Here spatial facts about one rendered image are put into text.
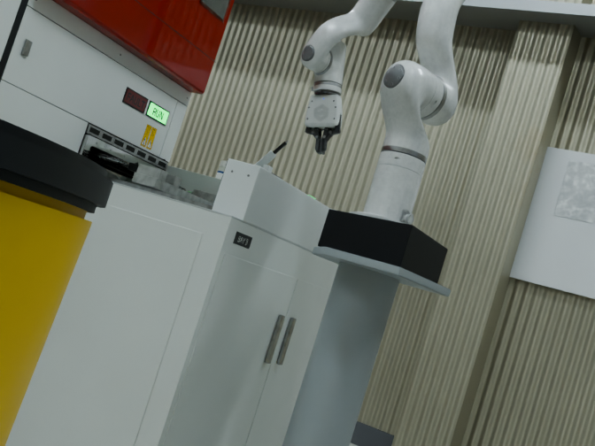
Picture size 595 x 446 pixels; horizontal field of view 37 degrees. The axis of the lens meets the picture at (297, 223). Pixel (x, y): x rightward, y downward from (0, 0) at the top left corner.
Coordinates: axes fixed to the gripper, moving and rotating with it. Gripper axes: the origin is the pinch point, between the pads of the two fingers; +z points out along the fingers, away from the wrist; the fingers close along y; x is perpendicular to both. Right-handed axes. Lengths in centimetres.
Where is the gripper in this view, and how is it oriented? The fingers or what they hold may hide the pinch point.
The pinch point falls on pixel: (320, 146)
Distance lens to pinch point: 255.8
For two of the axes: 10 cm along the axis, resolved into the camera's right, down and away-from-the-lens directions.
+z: -1.1, 9.8, -1.6
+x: 3.8, 1.9, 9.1
